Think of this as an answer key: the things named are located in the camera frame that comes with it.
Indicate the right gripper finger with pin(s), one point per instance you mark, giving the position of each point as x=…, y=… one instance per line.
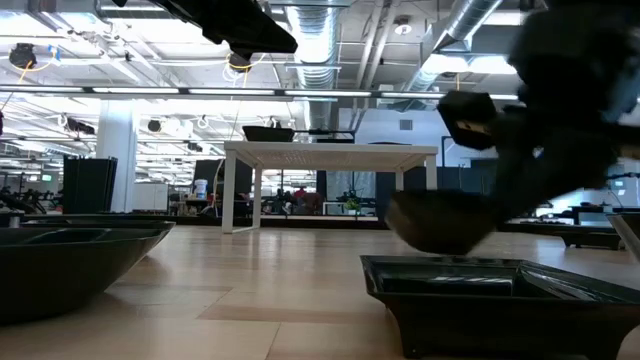
x=515, y=210

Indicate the black leaf-shaped mini plate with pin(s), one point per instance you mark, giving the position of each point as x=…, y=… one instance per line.
x=435, y=225
x=100, y=220
x=60, y=270

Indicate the black wavy square mini bowl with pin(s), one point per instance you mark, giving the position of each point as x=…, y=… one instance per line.
x=268, y=134

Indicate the black square mini plate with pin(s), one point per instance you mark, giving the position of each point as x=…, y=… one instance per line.
x=335, y=140
x=590, y=237
x=450, y=310

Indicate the black ceiling lamp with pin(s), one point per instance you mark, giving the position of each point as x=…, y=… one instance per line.
x=22, y=55
x=240, y=64

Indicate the long ceiling light strip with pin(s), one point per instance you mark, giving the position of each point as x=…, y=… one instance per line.
x=230, y=91

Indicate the small green background plant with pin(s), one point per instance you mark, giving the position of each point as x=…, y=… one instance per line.
x=352, y=205

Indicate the black monitor panel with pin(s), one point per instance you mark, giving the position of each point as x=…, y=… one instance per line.
x=212, y=172

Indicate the white bucket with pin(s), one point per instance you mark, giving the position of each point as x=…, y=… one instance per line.
x=200, y=189

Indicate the white building column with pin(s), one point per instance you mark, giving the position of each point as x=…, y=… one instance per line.
x=117, y=150

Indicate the person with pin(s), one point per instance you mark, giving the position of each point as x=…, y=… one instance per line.
x=305, y=197

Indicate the black partition panel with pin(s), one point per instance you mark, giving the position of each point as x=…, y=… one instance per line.
x=90, y=185

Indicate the silver ventilation duct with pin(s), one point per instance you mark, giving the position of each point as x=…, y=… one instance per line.
x=470, y=20
x=315, y=50

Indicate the grey metal post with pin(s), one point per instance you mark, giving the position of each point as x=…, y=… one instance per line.
x=13, y=220

